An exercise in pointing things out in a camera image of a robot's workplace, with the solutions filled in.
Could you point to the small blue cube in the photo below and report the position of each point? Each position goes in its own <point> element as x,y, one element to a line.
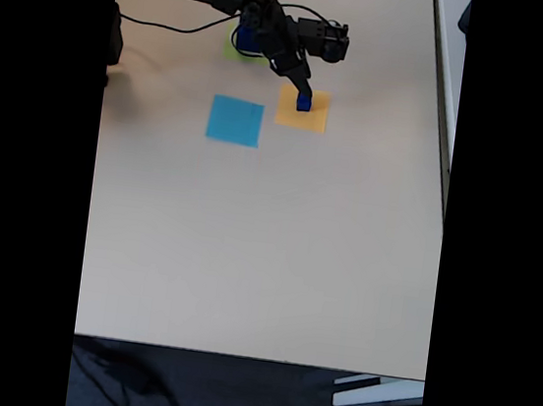
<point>303,105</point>

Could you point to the large blue cube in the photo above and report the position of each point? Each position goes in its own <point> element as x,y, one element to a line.
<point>248,41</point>

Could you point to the orange paper square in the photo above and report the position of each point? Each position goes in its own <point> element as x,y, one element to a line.
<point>287,116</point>

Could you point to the green paper square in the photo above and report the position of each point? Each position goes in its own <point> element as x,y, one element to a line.
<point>231,49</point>

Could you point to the light blue paper square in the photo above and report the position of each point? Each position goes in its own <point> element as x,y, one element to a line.
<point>234,121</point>

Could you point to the white neighbouring table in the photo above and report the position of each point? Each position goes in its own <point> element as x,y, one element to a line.
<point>447,86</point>

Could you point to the dark blue object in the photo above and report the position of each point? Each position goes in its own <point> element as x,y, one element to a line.
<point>465,19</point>

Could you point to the white table foot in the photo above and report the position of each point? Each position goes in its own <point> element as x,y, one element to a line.
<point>377,394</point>

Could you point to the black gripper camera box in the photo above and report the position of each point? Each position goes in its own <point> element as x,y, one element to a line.
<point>324,38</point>

